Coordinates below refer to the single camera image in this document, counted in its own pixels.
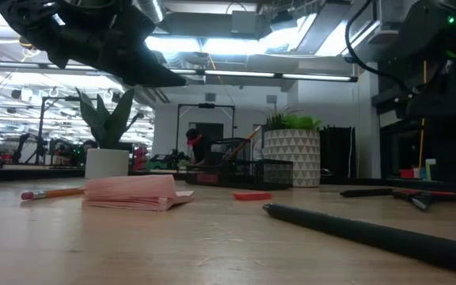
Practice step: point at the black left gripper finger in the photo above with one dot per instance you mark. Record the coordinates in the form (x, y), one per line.
(145, 71)

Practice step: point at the red and black scissors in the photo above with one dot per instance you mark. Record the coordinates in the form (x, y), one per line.
(426, 196)

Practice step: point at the black marker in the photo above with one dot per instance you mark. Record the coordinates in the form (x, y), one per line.
(366, 192)

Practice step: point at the pink sticky note pad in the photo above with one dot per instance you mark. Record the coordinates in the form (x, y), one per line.
(133, 192)

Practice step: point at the long black pen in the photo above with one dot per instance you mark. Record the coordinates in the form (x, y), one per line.
(370, 233)

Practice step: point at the orange pencil with pink eraser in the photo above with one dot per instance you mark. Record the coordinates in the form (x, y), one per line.
(58, 193)

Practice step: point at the red eraser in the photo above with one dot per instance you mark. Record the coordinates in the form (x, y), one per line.
(251, 196)

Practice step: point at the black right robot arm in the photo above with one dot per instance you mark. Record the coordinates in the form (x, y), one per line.
(430, 31)

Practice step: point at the black mesh desk organizer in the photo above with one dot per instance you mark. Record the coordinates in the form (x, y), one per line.
(267, 174)

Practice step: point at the dark green snake plant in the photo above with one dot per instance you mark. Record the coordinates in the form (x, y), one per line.
(111, 122)

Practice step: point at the red background object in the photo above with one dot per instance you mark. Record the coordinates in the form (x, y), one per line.
(140, 158)

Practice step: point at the person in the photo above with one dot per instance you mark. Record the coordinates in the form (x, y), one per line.
(198, 146)

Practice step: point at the small green machine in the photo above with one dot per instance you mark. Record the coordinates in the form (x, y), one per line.
(162, 163)

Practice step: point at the white plant pot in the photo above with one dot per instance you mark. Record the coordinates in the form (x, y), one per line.
(107, 163)

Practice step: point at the grey ceiling box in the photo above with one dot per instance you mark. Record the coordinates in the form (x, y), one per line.
(244, 21)

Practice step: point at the black cabinet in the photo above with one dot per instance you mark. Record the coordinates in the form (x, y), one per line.
(337, 152)

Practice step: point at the long tube light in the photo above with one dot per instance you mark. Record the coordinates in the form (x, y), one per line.
(271, 74)

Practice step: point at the green grass plant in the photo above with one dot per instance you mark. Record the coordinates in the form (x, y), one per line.
(295, 122)

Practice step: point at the triangle patterned planter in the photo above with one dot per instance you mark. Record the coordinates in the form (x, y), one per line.
(291, 158)

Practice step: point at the silver ventilation duct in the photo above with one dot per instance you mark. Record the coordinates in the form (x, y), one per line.
(153, 10)

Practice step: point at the black metal frame rig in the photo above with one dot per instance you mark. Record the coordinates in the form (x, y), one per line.
(41, 130)
(177, 130)

